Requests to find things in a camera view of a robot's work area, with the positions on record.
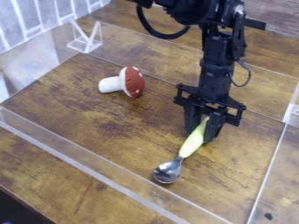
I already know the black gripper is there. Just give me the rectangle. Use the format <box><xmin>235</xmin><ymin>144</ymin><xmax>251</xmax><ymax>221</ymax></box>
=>
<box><xmin>174</xmin><ymin>60</ymin><xmax>247</xmax><ymax>143</ymax></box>

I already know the green handled metal spoon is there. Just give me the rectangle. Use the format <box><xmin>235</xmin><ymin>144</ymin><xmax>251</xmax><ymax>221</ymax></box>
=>
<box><xmin>154</xmin><ymin>116</ymin><xmax>210</xmax><ymax>184</ymax></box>

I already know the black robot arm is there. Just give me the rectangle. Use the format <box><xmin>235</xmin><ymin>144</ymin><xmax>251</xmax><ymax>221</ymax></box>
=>
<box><xmin>128</xmin><ymin>0</ymin><xmax>267</xmax><ymax>143</ymax></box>

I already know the red white mushroom toy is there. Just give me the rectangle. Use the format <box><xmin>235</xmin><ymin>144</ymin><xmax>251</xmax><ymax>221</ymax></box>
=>
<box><xmin>98</xmin><ymin>66</ymin><xmax>146</xmax><ymax>98</ymax></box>

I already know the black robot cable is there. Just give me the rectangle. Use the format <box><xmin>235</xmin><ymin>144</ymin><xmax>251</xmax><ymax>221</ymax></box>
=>
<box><xmin>229</xmin><ymin>58</ymin><xmax>253</xmax><ymax>88</ymax></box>

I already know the clear acrylic triangle bracket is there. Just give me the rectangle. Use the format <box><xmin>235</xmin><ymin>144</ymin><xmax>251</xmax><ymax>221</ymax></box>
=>
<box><xmin>67</xmin><ymin>20</ymin><xmax>103</xmax><ymax>53</ymax></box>

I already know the clear acrylic enclosure wall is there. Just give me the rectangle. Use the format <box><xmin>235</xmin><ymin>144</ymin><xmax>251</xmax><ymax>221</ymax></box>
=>
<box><xmin>2</xmin><ymin>24</ymin><xmax>299</xmax><ymax>224</ymax></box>

